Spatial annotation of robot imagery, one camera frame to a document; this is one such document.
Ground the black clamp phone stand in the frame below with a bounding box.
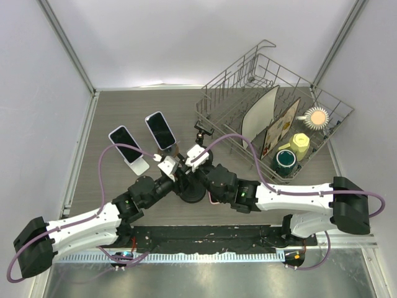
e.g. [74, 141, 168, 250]
[179, 170, 206, 204]

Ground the phone with pink case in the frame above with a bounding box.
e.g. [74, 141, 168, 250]
[208, 192, 223, 205]

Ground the black round-base phone stand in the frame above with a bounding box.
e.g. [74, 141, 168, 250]
[194, 120, 214, 166]

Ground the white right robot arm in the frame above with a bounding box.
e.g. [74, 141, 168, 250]
[188, 163, 370, 245]

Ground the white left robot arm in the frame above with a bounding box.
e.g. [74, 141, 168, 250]
[7, 169, 193, 283]

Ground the white phone stand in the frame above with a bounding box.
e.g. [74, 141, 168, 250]
[124, 156, 149, 176]

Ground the wooden round phone stand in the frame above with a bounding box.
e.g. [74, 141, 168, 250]
[158, 143, 179, 158]

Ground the phone with lilac case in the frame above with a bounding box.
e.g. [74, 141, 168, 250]
[109, 125, 143, 164]

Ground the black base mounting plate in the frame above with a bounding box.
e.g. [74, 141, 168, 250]
[102, 225, 318, 255]

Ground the teal green mug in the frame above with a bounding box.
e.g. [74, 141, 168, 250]
[271, 149, 298, 178]

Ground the plain white square plate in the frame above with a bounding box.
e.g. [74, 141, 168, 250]
[241, 85, 280, 142]

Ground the floral square plate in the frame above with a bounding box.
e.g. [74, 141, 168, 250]
[261, 97, 301, 159]

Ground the yellow mug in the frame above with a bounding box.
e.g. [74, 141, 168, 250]
[278, 133, 310, 161]

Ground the striped white mug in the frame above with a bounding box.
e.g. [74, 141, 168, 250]
[295, 107, 329, 131]

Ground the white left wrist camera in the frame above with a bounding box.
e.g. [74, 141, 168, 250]
[153, 154, 179, 182]

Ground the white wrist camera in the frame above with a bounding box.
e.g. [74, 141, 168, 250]
[153, 154, 179, 182]
[185, 145, 209, 173]

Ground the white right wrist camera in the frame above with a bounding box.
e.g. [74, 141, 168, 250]
[185, 145, 209, 173]

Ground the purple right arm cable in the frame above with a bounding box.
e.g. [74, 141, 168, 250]
[192, 133, 387, 223]

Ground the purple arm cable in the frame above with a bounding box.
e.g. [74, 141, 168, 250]
[6, 143, 161, 284]
[192, 133, 387, 223]

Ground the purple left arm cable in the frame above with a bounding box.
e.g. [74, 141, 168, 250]
[6, 143, 161, 284]

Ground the white slotted cable duct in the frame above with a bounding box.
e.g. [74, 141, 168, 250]
[55, 250, 285, 263]

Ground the grey wire dish rack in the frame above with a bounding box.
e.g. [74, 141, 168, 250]
[195, 40, 354, 184]

